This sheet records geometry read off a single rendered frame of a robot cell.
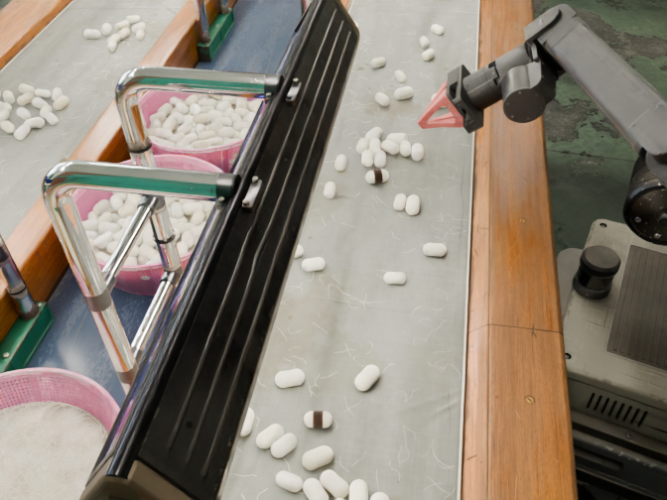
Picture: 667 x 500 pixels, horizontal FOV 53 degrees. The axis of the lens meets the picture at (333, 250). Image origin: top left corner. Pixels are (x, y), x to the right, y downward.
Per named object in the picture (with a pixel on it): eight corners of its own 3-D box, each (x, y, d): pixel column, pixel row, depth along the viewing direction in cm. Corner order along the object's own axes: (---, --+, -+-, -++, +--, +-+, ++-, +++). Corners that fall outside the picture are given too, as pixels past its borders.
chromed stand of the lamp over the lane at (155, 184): (320, 352, 94) (303, 63, 63) (289, 486, 80) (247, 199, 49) (191, 335, 96) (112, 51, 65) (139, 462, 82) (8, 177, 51)
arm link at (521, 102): (593, 44, 96) (557, 2, 92) (603, 88, 88) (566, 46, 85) (522, 91, 103) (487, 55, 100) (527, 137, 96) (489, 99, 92)
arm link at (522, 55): (549, 59, 100) (529, 31, 97) (553, 84, 95) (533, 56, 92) (507, 82, 104) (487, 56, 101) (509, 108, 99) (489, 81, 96)
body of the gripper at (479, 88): (449, 103, 99) (493, 77, 95) (452, 68, 106) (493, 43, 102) (472, 133, 102) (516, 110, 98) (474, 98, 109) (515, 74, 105)
